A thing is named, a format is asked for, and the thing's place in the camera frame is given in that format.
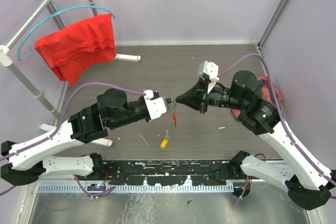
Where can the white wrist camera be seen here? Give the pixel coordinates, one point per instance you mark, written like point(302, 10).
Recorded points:
point(210, 69)
point(156, 105)

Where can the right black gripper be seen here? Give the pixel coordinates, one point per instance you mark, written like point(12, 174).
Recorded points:
point(197, 97)

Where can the teal clothes hanger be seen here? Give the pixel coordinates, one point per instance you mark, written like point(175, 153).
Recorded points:
point(92, 7)

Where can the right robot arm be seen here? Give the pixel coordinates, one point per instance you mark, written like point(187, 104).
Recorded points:
point(307, 183)

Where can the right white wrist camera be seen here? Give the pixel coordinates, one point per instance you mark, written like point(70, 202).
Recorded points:
point(210, 69)

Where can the yellow tag key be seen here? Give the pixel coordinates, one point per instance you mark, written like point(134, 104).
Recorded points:
point(165, 140)

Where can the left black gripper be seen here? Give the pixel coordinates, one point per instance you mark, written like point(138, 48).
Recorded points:
point(168, 101)

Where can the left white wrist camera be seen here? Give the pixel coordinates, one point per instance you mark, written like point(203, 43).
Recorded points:
point(156, 105)

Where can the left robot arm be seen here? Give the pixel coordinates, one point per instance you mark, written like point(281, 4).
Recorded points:
point(29, 161)

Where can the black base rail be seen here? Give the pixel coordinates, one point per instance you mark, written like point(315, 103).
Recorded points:
point(166, 172)

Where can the red cloth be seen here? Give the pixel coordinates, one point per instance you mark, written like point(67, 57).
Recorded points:
point(74, 49)

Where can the reddish shirt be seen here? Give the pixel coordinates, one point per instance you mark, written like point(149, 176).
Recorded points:
point(270, 90)

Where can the metal key holder red handle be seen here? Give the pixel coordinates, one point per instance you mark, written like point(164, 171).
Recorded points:
point(174, 117)

